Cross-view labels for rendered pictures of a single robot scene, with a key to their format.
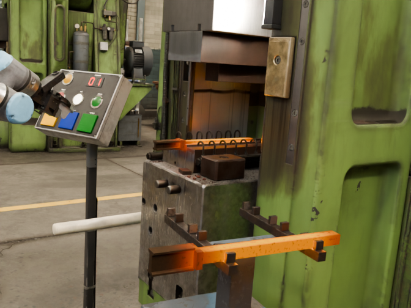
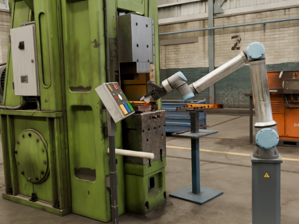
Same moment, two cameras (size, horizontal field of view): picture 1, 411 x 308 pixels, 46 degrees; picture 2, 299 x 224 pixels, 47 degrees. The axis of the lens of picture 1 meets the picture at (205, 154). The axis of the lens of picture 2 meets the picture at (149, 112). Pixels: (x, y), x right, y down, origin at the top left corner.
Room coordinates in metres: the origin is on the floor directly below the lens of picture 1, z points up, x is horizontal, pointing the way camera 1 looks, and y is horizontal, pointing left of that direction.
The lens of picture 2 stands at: (2.59, 2.98, 1.24)
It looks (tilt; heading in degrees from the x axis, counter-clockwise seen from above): 6 degrees down; 251
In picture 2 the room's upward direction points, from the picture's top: 2 degrees counter-clockwise
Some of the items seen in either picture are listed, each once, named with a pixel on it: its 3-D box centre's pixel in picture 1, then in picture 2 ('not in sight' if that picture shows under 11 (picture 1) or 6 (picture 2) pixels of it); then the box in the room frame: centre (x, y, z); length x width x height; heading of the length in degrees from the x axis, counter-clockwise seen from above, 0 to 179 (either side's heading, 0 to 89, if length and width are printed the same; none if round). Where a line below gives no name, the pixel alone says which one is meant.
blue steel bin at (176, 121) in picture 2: not in sight; (173, 117); (-0.25, -3.57, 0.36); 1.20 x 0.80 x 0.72; 131
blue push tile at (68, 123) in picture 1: (69, 120); (126, 108); (1.92, 0.55, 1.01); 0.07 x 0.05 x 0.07; 61
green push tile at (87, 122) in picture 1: (87, 123); (129, 106); (1.87, 0.46, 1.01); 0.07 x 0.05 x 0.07; 61
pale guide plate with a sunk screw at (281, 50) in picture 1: (279, 67); (151, 72); (1.44, -0.20, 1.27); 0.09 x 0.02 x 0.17; 36
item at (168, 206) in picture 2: not in sight; (152, 210); (1.59, 0.13, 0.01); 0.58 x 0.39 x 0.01; 36
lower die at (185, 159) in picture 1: (227, 151); (126, 106); (1.74, -0.08, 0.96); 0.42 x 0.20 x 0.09; 126
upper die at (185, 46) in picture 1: (234, 51); (124, 68); (1.74, -0.08, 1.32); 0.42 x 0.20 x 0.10; 126
